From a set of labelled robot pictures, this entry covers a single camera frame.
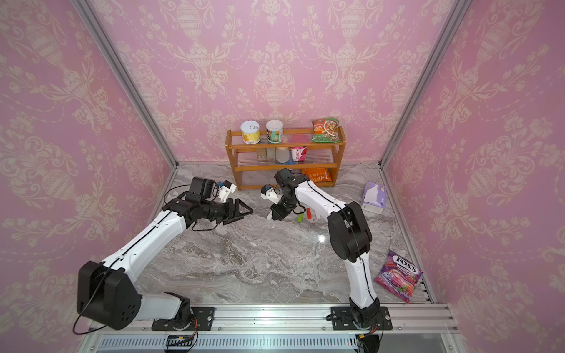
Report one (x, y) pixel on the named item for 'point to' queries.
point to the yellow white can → (251, 132)
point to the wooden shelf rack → (297, 162)
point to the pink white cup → (299, 154)
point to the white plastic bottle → (282, 154)
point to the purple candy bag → (399, 275)
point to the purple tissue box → (374, 198)
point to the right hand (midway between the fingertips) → (276, 215)
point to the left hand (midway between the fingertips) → (248, 214)
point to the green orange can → (274, 131)
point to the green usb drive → (300, 218)
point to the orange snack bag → (318, 175)
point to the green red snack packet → (326, 131)
